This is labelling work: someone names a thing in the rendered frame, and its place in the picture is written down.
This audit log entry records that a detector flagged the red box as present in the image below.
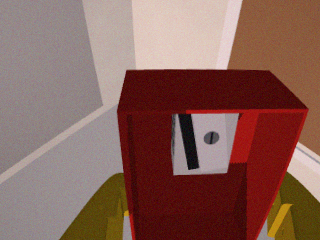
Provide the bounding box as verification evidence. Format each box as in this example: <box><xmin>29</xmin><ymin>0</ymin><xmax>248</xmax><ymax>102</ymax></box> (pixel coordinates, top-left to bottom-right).
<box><xmin>117</xmin><ymin>69</ymin><xmax>309</xmax><ymax>240</ymax></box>

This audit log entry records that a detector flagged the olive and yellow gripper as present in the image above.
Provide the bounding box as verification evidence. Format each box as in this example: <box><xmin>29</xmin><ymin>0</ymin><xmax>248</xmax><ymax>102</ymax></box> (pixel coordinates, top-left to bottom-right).
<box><xmin>59</xmin><ymin>171</ymin><xmax>320</xmax><ymax>240</ymax></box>

